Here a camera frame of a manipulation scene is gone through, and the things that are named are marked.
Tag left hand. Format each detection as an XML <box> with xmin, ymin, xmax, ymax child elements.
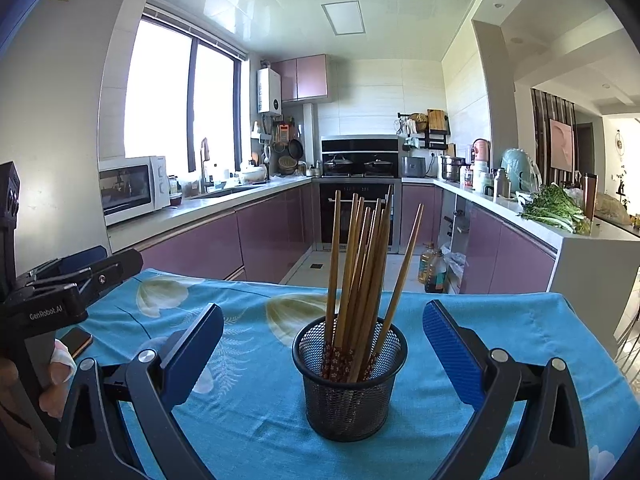
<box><xmin>1</xmin><ymin>330</ymin><xmax>76</xmax><ymax>479</ymax></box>

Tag smartphone on table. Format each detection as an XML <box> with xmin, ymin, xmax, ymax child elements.
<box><xmin>60</xmin><ymin>327</ymin><xmax>93</xmax><ymax>360</ymax></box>

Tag white microwave oven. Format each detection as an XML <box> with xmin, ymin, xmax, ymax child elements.
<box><xmin>99</xmin><ymin>156</ymin><xmax>170</xmax><ymax>226</ymax></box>

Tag blue floral tablecloth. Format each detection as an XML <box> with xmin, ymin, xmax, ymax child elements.
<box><xmin>84</xmin><ymin>270</ymin><xmax>639</xmax><ymax>479</ymax></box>

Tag leaning wooden chopstick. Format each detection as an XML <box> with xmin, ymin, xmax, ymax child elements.
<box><xmin>371</xmin><ymin>204</ymin><xmax>424</xmax><ymax>359</ymax></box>

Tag black mesh utensil cup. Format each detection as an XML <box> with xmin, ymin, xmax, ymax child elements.
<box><xmin>292</xmin><ymin>318</ymin><xmax>408</xmax><ymax>442</ymax></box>

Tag cooking oil bottle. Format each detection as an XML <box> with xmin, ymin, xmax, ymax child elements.
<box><xmin>418</xmin><ymin>242</ymin><xmax>436</xmax><ymax>285</ymax></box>

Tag green leafy vegetables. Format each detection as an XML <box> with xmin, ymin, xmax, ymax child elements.
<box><xmin>520</xmin><ymin>183</ymin><xmax>591</xmax><ymax>235</ymax></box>

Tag white water heater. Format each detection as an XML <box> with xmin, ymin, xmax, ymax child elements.
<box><xmin>257</xmin><ymin>67</ymin><xmax>282</xmax><ymax>116</ymax></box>

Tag mint green appliance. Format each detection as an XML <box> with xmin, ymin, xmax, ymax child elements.
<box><xmin>501</xmin><ymin>148</ymin><xmax>542</xmax><ymax>194</ymax></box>

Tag pink upper cabinet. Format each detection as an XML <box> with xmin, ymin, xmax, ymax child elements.
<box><xmin>271</xmin><ymin>54</ymin><xmax>330</xmax><ymax>102</ymax></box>

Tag built-in black oven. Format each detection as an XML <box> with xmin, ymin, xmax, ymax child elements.
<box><xmin>314</xmin><ymin>133</ymin><xmax>401</xmax><ymax>254</ymax></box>

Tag steel stock pot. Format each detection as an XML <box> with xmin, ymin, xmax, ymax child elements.
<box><xmin>439</xmin><ymin>155</ymin><xmax>468</xmax><ymax>182</ymax></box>

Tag pink kettle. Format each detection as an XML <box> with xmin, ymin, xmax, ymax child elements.
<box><xmin>472</xmin><ymin>139</ymin><xmax>490</xmax><ymax>162</ymax></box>

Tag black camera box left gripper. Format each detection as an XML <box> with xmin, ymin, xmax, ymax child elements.
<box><xmin>0</xmin><ymin>162</ymin><xmax>20</xmax><ymax>301</ymax></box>

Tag black wall rack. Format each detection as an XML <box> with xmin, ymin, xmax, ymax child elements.
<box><xmin>397</xmin><ymin>110</ymin><xmax>450</xmax><ymax>152</ymax></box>

